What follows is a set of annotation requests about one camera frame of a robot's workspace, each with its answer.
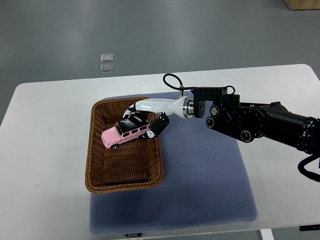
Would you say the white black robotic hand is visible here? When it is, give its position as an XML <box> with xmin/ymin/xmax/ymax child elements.
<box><xmin>122</xmin><ymin>96</ymin><xmax>194</xmax><ymax>140</ymax></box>

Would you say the pink toy car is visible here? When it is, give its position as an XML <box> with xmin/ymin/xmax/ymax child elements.
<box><xmin>101</xmin><ymin>115</ymin><xmax>150</xmax><ymax>150</ymax></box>

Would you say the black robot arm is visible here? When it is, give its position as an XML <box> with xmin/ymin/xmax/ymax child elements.
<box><xmin>191</xmin><ymin>87</ymin><xmax>320</xmax><ymax>155</ymax></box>

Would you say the brown wicker basket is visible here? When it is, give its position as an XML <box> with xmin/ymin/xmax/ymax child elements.
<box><xmin>85</xmin><ymin>97</ymin><xmax>164</xmax><ymax>194</ymax></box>

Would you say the lower floor socket plate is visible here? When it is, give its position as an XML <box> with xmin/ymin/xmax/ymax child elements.
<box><xmin>100</xmin><ymin>63</ymin><xmax>114</xmax><ymax>73</ymax></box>

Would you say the floor socket plate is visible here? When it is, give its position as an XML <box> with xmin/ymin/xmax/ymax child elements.
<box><xmin>100</xmin><ymin>53</ymin><xmax>114</xmax><ymax>63</ymax></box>
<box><xmin>100</xmin><ymin>63</ymin><xmax>114</xmax><ymax>73</ymax></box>

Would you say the upper floor socket plate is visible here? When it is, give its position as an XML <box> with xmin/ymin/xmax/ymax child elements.
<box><xmin>100</xmin><ymin>53</ymin><xmax>114</xmax><ymax>63</ymax></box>

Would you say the blue grey mat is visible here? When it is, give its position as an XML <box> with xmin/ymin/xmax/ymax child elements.
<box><xmin>89</xmin><ymin>115</ymin><xmax>258</xmax><ymax>235</ymax></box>

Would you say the white table leg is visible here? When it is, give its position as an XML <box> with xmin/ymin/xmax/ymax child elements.
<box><xmin>259</xmin><ymin>228</ymin><xmax>275</xmax><ymax>240</ymax></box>

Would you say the wooden box corner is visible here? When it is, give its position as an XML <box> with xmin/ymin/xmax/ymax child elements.
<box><xmin>284</xmin><ymin>0</ymin><xmax>320</xmax><ymax>11</ymax></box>

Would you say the black table control panel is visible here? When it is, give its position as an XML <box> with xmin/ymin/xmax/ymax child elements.
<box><xmin>299</xmin><ymin>224</ymin><xmax>320</xmax><ymax>232</ymax></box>

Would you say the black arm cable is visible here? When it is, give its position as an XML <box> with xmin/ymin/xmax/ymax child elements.
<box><xmin>162</xmin><ymin>73</ymin><xmax>236</xmax><ymax>99</ymax></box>

